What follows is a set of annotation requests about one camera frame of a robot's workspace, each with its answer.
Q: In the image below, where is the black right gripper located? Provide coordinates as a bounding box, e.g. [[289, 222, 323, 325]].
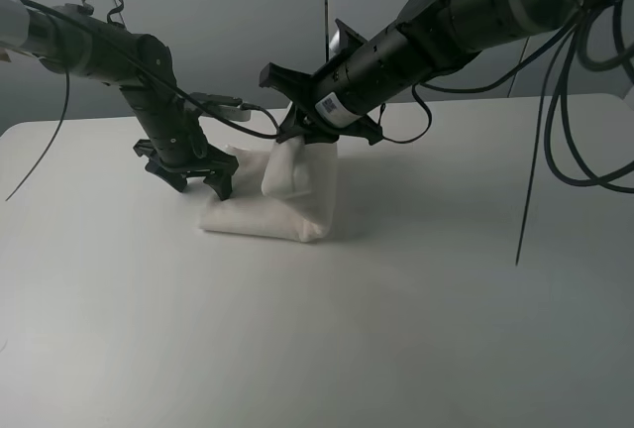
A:
[[260, 63, 383, 146]]

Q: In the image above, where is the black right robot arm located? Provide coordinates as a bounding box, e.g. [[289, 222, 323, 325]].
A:
[[260, 0, 591, 144]]

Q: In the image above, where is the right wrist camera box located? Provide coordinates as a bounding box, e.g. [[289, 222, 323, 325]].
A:
[[329, 19, 367, 56]]

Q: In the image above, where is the white towel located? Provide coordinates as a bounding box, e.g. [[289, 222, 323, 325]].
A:
[[199, 137, 338, 243]]

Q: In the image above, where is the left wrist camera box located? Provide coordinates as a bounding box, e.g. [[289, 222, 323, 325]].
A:
[[189, 92, 251, 123]]

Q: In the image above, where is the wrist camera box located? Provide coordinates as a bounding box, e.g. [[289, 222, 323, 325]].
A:
[[189, 92, 251, 123], [329, 19, 367, 56]]

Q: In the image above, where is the black camera cable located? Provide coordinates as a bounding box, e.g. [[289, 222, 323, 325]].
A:
[[380, 0, 634, 266], [4, 0, 288, 201]]

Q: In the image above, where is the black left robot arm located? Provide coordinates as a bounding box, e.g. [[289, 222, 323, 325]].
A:
[[1, 0, 239, 200]]

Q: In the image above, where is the black right camera cable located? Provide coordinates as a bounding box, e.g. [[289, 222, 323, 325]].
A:
[[380, 0, 634, 266]]

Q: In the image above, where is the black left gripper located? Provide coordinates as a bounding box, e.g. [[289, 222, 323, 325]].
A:
[[133, 138, 239, 200]]

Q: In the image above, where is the black left camera cable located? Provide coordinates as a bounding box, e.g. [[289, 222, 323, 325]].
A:
[[4, 0, 288, 201]]

